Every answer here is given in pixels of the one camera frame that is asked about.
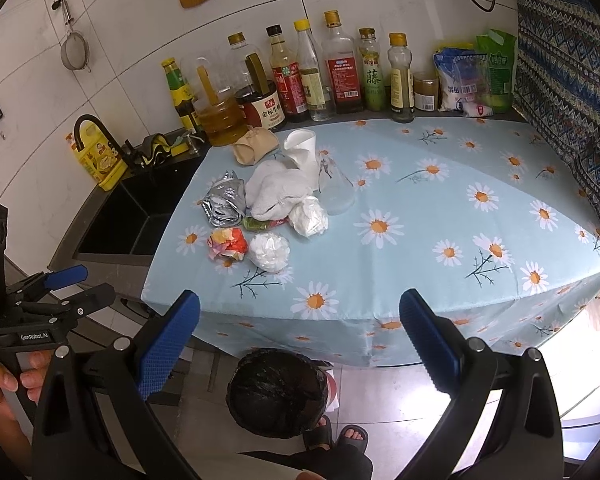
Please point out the red yellow snack wrapper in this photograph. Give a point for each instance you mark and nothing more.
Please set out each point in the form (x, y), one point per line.
(227, 243)

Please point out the white paper cup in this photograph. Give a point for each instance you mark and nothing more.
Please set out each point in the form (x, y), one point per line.
(300, 147)

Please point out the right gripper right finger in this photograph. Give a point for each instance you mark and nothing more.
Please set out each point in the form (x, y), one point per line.
(524, 440)

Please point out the person's sandaled foot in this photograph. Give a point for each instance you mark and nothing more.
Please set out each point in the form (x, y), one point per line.
(320, 436)

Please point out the white vinegar bottle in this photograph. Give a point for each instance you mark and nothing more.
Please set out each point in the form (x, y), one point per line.
(313, 76)

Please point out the large cooking oil jug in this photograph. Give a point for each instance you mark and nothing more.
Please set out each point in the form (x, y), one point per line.
(217, 109)

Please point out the black sink faucet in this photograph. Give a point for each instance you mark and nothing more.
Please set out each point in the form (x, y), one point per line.
(130, 155)

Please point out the small brown jar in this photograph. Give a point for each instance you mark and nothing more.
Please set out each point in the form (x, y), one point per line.
(426, 92)

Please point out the green label sauce bottle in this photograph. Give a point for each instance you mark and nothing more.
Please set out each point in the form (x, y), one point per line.
(182, 95)

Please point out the red label clear bottle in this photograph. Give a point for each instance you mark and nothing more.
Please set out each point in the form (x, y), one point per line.
(342, 66)

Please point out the blue daisy tablecloth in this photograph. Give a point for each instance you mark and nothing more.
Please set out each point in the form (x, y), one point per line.
(479, 216)

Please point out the green pepper oil bottle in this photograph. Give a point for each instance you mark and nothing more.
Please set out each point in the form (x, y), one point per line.
(373, 79)

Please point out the silver foil bag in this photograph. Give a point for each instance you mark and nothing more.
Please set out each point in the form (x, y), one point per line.
(225, 202)

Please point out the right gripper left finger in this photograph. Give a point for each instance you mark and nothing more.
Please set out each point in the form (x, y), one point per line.
(70, 437)

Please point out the dark soy sauce jug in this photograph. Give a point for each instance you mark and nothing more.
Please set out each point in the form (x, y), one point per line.
(255, 92)

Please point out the hanging metal strainer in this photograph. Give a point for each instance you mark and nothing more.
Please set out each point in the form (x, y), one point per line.
(74, 50)

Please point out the black kitchen sink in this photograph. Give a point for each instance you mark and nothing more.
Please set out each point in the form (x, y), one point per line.
(125, 225)

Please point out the green seasoning bag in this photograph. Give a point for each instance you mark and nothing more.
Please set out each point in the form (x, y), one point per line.
(500, 49)

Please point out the brown paper cup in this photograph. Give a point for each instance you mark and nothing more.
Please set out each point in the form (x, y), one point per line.
(256, 143)

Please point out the white cloth rag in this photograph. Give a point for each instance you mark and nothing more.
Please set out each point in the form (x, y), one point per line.
(274, 189)

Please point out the yellow dish soap bottle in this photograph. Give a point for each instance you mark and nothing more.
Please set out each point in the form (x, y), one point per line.
(103, 164)

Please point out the white paper ball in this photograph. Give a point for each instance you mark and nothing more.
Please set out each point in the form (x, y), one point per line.
(269, 252)

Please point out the small sesame oil bottle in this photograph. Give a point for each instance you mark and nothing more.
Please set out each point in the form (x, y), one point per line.
(401, 93)

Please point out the red label soy bottle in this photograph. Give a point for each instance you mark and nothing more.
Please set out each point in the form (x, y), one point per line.
(287, 77)

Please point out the black lined trash bin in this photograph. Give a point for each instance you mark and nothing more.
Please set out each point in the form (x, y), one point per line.
(277, 394)

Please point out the clear plastic bag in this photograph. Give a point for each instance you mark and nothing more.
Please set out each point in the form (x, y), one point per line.
(335, 190)

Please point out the patterned blue curtain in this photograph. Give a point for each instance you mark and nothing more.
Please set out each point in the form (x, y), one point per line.
(557, 83)

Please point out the black yellow sponge holder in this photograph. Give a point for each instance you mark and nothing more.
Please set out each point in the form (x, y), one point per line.
(156, 150)

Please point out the person's left hand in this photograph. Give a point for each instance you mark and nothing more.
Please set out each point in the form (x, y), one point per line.
(33, 380)

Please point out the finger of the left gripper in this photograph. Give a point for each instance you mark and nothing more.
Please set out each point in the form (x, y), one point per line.
(65, 277)
(55, 321)

